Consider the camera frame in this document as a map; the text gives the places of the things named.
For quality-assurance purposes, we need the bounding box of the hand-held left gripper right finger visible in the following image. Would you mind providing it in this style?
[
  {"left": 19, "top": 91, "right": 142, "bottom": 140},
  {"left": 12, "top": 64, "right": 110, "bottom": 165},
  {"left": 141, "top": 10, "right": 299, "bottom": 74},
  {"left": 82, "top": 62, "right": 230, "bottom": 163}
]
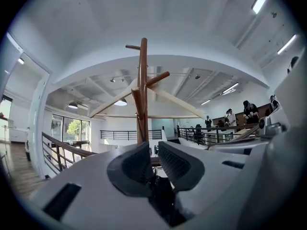
[{"left": 158, "top": 131, "right": 302, "bottom": 230}]

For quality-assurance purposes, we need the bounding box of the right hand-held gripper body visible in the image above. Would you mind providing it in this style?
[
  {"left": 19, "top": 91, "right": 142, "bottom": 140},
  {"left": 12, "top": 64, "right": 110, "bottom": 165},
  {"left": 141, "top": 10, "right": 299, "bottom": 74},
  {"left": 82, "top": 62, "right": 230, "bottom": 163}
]
[{"left": 258, "top": 54, "right": 307, "bottom": 143}]

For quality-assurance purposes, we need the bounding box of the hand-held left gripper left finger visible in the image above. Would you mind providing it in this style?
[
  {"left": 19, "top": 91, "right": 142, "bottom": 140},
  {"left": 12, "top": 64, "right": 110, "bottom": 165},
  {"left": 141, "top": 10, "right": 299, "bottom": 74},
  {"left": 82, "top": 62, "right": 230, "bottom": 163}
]
[{"left": 28, "top": 141, "right": 169, "bottom": 230}]

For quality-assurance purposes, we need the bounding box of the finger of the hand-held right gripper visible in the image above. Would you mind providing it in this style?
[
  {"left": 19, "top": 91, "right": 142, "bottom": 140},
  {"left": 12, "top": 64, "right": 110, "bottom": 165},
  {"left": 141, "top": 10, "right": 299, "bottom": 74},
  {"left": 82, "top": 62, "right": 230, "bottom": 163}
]
[{"left": 207, "top": 138, "right": 272, "bottom": 156}]

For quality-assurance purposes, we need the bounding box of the brown wooden coat rack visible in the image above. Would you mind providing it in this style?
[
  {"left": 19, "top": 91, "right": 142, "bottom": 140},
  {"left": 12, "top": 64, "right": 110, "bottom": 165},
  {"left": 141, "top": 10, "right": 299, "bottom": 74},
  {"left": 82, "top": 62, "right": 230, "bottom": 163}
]
[{"left": 125, "top": 37, "right": 170, "bottom": 145}]

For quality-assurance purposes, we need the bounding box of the black metal walkway railing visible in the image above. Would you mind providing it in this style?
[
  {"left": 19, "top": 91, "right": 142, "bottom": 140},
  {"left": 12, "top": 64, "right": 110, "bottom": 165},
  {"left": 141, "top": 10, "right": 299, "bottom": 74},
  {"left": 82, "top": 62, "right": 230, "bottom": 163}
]
[{"left": 178, "top": 126, "right": 240, "bottom": 145}]

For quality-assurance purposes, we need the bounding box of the black office chair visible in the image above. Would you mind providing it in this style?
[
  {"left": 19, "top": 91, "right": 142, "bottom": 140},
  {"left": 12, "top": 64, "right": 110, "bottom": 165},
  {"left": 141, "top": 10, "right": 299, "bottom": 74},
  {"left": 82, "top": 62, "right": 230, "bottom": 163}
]
[{"left": 192, "top": 124, "right": 205, "bottom": 144}]

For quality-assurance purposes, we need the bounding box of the wood-topped black metal railing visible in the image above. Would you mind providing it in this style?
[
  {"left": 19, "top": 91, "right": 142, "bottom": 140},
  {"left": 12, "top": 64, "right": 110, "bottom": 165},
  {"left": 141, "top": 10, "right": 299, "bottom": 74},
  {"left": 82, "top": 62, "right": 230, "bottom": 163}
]
[{"left": 42, "top": 132, "right": 97, "bottom": 177}]

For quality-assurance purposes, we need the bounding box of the black metal balcony railing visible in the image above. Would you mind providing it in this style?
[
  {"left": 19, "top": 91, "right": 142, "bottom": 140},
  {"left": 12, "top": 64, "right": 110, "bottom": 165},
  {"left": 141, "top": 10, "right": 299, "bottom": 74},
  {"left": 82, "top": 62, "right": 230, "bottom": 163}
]
[{"left": 100, "top": 129, "right": 163, "bottom": 141}]

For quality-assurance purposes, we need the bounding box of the large glass window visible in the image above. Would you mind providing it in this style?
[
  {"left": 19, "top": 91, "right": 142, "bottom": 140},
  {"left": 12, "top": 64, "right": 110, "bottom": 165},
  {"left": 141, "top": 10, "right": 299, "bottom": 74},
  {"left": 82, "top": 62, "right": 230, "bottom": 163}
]
[{"left": 51, "top": 114, "right": 91, "bottom": 149}]

